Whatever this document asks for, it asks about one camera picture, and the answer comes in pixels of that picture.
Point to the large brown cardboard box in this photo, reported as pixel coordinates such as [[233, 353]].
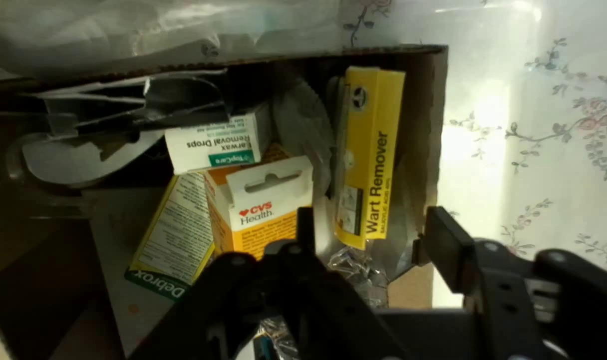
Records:
[[426, 133]]

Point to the floral white bedspread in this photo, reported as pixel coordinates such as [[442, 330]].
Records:
[[584, 120]]

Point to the white paper leaflet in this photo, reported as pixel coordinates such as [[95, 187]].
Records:
[[85, 160]]

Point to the small orange CVS box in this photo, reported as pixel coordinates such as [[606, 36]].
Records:
[[265, 200]]

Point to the white green Debrox box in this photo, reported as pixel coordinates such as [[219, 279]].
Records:
[[175, 241]]

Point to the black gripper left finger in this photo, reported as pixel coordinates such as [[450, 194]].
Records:
[[307, 231]]

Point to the silver foil blister pack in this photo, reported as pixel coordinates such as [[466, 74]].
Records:
[[357, 273]]

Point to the white box with green label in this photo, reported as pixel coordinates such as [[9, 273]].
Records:
[[211, 143]]

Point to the yellow wart remover box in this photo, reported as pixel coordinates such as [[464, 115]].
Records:
[[375, 153]]

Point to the grey plastic pouch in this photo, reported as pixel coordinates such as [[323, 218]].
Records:
[[305, 126]]

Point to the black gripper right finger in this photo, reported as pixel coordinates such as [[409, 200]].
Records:
[[450, 247]]

